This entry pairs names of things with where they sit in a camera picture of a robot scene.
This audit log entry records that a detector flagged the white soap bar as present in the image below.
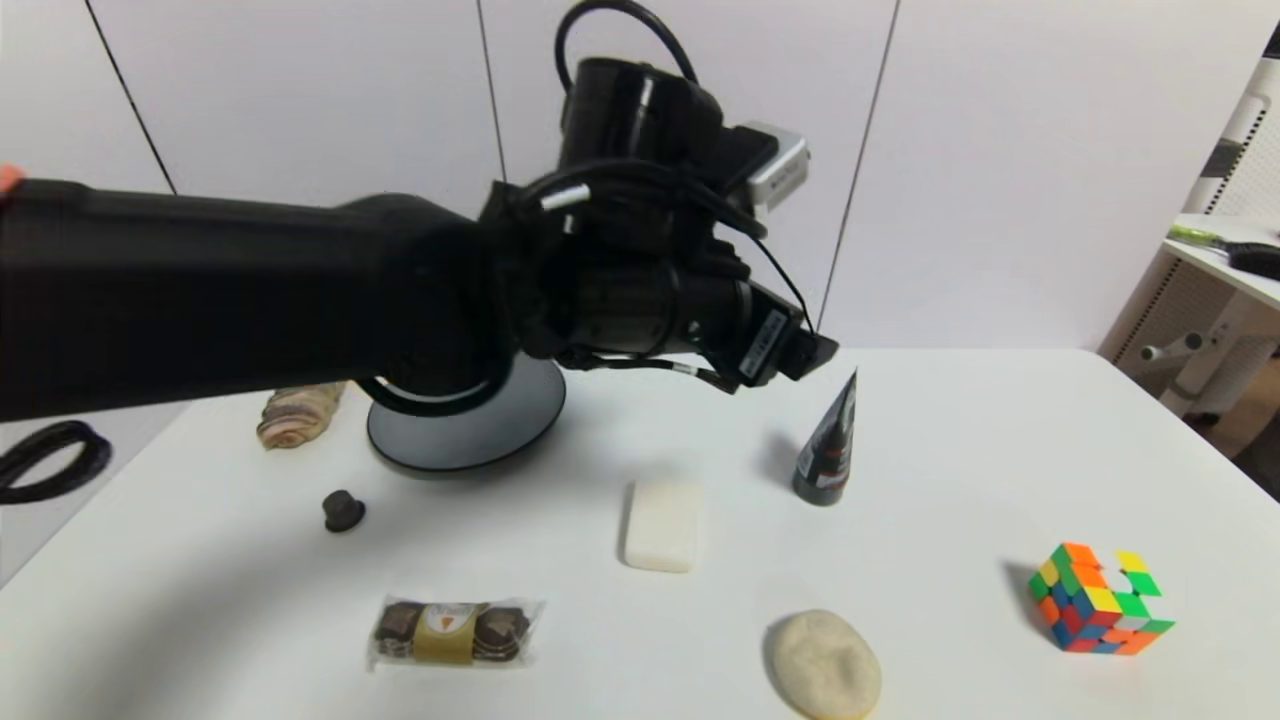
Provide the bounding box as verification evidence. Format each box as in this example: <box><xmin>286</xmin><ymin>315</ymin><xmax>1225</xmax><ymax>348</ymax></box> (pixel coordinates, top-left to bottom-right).
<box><xmin>622</xmin><ymin>477</ymin><xmax>705</xmax><ymax>574</ymax></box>

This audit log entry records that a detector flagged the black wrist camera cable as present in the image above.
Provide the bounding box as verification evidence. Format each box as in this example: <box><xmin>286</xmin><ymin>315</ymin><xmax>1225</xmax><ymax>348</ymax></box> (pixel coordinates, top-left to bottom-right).
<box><xmin>554</xmin><ymin>0</ymin><xmax>701</xmax><ymax>93</ymax></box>

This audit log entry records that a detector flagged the wrapped chocolate balls pack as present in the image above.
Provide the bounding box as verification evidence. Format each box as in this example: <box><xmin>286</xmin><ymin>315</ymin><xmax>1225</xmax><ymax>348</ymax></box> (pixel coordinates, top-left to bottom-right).
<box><xmin>367</xmin><ymin>594</ymin><xmax>548</xmax><ymax>670</ymax></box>

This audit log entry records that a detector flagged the white desk top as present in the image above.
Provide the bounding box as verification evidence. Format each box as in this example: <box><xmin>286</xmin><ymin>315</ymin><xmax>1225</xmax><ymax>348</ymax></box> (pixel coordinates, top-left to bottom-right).
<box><xmin>1163</xmin><ymin>213</ymin><xmax>1280</xmax><ymax>313</ymax></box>

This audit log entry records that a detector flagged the striped seashell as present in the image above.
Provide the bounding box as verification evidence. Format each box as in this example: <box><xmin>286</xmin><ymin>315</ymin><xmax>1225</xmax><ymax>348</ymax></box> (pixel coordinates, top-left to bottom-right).
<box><xmin>256</xmin><ymin>381</ymin><xmax>348</xmax><ymax>451</ymax></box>

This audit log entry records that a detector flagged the black item on desk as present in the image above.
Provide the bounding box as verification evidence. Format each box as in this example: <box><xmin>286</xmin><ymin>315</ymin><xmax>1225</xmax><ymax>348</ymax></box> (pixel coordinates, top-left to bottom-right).
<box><xmin>1227</xmin><ymin>242</ymin><xmax>1280</xmax><ymax>282</ymax></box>

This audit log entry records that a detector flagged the thin black wire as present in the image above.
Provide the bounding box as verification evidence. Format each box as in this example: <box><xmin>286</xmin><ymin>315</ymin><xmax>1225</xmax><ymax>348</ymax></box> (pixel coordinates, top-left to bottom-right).
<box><xmin>745</xmin><ymin>232</ymin><xmax>821</xmax><ymax>339</ymax></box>

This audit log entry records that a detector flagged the black cosmetic tube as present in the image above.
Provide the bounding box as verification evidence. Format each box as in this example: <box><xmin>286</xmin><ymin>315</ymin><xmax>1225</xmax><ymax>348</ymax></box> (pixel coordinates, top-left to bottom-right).
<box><xmin>792</xmin><ymin>368</ymin><xmax>860</xmax><ymax>507</ymax></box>

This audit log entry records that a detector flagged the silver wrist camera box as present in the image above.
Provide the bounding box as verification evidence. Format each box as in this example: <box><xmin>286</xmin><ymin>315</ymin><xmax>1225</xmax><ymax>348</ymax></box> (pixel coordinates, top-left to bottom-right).
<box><xmin>742</xmin><ymin>121</ymin><xmax>812</xmax><ymax>214</ymax></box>

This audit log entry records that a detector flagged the multicolour puzzle cube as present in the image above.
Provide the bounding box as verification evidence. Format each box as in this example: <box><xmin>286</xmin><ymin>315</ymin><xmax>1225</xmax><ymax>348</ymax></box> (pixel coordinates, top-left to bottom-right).
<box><xmin>1027</xmin><ymin>541</ymin><xmax>1177</xmax><ymax>656</ymax></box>

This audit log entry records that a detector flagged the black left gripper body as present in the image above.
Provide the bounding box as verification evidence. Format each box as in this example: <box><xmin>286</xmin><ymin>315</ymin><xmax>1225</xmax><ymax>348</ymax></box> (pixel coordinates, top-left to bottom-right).
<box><xmin>667</xmin><ymin>257</ymin><xmax>805</xmax><ymax>390</ymax></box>

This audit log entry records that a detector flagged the small black cap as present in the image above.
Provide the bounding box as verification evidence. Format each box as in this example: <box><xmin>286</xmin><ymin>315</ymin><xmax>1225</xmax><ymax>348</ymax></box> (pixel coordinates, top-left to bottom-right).
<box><xmin>322</xmin><ymin>489</ymin><xmax>367</xmax><ymax>533</ymax></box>

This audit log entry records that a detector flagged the gray round plate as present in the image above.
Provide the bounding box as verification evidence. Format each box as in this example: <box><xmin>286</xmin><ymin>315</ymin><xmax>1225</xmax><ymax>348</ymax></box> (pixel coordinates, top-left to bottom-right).
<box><xmin>365</xmin><ymin>355</ymin><xmax>567</xmax><ymax>477</ymax></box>

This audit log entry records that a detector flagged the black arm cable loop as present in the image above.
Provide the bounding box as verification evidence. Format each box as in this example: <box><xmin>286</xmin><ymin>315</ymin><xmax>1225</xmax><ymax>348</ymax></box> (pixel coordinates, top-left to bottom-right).
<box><xmin>0</xmin><ymin>419</ymin><xmax>114</xmax><ymax>506</ymax></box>

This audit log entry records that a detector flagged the white perforated panel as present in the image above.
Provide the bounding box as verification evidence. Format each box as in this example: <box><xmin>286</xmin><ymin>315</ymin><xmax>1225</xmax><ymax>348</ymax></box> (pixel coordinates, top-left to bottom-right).
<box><xmin>1185</xmin><ymin>25</ymin><xmax>1280</xmax><ymax>219</ymax></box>

